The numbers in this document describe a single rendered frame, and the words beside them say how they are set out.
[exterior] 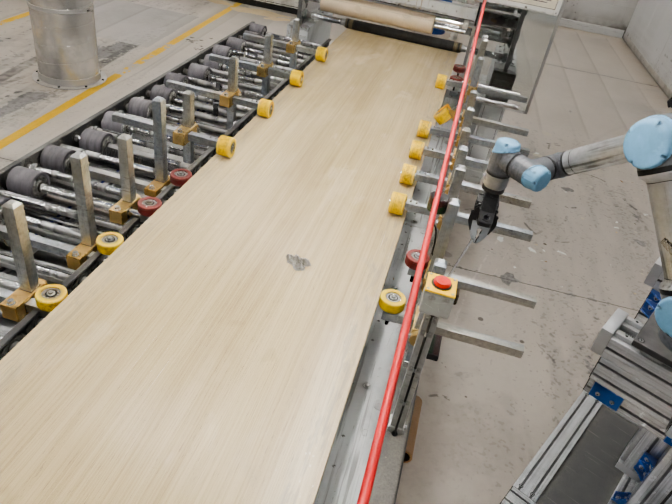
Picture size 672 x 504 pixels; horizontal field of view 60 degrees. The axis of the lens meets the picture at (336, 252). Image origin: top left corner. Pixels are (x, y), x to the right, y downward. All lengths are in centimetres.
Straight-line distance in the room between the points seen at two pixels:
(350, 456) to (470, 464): 98
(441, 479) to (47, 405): 158
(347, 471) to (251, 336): 45
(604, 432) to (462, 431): 57
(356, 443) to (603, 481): 111
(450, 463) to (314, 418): 124
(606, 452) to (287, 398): 153
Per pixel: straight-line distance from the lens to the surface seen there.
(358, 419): 180
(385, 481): 160
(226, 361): 152
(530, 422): 287
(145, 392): 146
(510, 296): 202
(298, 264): 181
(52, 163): 255
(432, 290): 132
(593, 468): 255
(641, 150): 153
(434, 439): 263
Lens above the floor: 201
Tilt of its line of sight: 35 degrees down
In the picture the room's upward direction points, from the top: 10 degrees clockwise
